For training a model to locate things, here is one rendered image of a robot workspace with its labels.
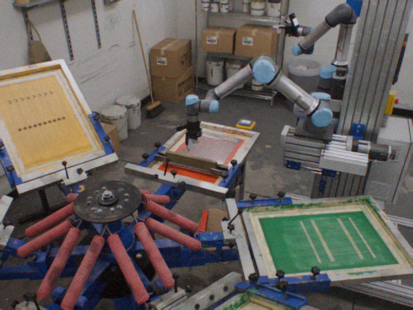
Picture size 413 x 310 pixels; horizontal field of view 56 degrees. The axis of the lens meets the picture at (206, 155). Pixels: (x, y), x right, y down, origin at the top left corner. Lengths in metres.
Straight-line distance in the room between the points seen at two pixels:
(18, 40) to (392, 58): 3.07
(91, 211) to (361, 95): 1.69
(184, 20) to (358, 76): 4.29
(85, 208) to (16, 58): 2.44
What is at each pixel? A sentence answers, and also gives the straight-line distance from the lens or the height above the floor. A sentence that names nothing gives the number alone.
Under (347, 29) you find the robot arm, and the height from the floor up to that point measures 1.73.
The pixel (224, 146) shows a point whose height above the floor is 0.96.
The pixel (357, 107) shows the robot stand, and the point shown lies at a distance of 2.56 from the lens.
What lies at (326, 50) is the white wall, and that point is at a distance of 5.84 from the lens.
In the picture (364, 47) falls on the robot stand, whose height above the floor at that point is 1.75.
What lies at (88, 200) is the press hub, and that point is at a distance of 1.80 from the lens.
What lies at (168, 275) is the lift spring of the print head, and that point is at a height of 1.13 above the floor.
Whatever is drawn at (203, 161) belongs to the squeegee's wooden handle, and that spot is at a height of 1.05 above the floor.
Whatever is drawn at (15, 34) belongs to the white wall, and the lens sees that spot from 3.96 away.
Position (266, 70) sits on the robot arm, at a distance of 2.12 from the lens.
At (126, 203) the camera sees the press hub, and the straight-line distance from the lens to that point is 1.74.
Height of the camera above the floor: 2.38
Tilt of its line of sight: 32 degrees down
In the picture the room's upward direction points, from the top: straight up
